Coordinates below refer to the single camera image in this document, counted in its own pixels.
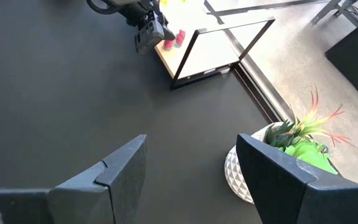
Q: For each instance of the black cabinet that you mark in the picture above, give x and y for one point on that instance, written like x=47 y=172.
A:
x=356 y=53

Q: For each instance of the wooden shelf black metal frame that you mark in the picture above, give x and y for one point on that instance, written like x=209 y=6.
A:
x=204 y=53

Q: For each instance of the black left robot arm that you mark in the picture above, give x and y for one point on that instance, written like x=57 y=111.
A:
x=126 y=4

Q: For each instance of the green artificial plant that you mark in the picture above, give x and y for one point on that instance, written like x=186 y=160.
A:
x=306 y=149

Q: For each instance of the blue bottle with red pills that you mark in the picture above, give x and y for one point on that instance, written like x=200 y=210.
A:
x=180 y=39

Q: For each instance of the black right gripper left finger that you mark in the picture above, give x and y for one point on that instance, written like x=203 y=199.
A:
x=120 y=177

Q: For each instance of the grey desk legs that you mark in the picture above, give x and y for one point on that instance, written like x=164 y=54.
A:
x=331 y=7

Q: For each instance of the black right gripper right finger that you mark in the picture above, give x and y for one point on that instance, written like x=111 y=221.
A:
x=275 y=183

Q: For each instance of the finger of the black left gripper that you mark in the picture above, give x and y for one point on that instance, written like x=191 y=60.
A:
x=168 y=34

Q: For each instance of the white geometric planter pot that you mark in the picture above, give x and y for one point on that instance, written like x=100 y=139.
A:
x=233 y=174

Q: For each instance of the black rig base frame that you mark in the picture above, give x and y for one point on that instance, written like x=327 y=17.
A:
x=217 y=15

